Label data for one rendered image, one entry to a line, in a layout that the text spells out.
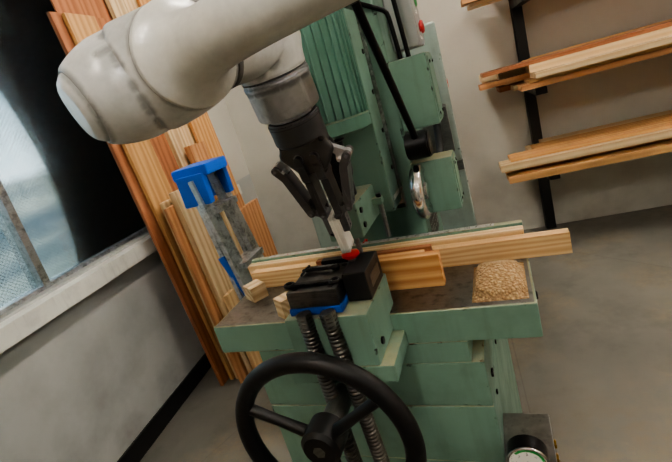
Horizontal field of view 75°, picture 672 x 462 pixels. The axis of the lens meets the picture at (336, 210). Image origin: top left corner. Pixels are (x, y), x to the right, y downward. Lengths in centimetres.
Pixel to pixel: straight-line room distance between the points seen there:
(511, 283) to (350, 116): 38
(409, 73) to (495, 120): 221
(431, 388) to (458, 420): 8
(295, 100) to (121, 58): 22
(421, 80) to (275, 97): 47
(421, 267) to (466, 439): 31
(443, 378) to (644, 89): 276
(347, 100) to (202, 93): 39
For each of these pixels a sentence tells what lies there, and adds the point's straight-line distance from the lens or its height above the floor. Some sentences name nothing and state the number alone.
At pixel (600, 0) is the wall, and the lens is 325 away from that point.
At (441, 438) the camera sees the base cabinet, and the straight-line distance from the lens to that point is 91.
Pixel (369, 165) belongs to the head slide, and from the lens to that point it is 93.
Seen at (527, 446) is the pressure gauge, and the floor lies 69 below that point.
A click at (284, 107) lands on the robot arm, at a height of 127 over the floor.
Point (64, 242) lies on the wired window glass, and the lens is 220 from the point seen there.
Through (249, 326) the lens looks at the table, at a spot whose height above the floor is 90.
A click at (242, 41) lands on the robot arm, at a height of 133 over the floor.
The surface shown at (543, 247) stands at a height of 92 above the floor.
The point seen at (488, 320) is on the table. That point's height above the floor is 88.
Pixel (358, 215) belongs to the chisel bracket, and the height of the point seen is 104.
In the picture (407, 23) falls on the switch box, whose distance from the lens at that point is 107.
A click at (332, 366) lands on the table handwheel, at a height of 94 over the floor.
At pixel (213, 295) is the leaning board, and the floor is 49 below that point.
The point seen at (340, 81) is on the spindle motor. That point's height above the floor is 129.
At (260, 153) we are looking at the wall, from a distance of 344.
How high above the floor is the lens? 127
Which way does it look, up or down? 15 degrees down
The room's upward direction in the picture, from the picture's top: 16 degrees counter-clockwise
